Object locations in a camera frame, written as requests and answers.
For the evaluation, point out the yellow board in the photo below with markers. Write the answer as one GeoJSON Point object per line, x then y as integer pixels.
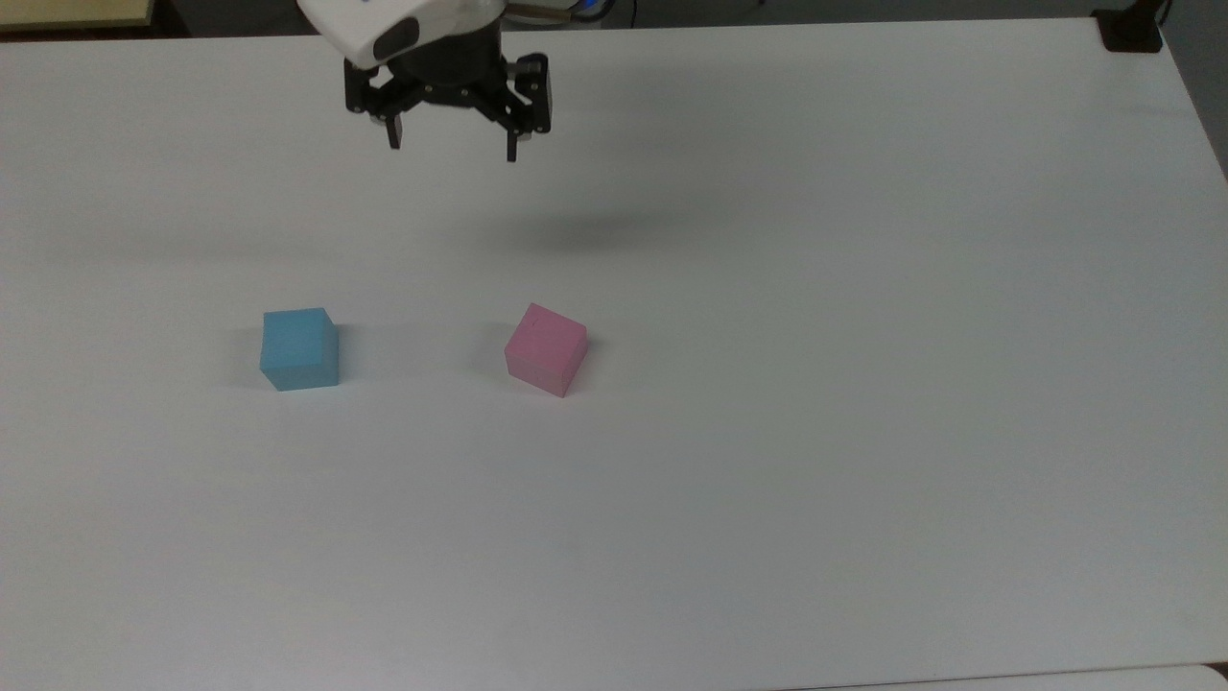
{"type": "Point", "coordinates": [72, 11]}

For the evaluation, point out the blue cube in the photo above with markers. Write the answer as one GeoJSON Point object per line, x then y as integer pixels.
{"type": "Point", "coordinates": [299, 347]}

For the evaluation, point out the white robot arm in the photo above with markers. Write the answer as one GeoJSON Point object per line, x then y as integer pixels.
{"type": "Point", "coordinates": [360, 24]}

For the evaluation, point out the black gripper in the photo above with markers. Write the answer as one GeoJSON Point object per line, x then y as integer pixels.
{"type": "Point", "coordinates": [460, 77]}

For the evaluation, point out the pink cube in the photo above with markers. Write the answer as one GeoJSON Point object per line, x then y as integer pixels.
{"type": "Point", "coordinates": [545, 347]}

